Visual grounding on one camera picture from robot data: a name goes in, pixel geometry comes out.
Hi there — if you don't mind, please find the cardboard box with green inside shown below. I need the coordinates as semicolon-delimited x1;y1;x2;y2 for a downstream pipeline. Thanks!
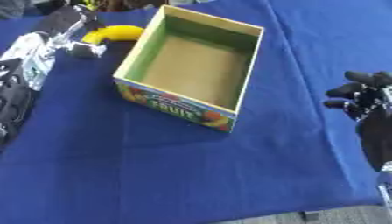
111;3;267;134

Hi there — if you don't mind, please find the yellow toy banana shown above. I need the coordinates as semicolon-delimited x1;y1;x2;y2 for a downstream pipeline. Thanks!
80;24;147;46

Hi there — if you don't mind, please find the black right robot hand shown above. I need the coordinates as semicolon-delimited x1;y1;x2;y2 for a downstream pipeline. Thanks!
321;70;392;172

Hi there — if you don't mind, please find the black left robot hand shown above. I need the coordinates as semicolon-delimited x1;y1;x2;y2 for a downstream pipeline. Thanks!
33;3;109;60

